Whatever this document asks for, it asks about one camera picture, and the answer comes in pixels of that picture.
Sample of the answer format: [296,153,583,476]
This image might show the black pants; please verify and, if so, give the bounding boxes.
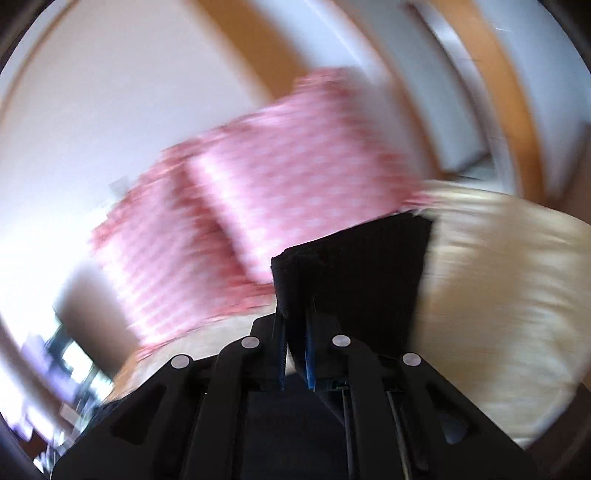
[240,213,433,479]

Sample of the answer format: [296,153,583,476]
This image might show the cream patterned bedspread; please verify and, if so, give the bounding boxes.
[100,182,590,447]

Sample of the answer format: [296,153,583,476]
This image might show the wooden headboard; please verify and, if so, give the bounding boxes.
[200,1,548,204]

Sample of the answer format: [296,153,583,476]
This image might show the pink polka dot pillow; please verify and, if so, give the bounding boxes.
[92,140,273,358]
[188,68,419,284]

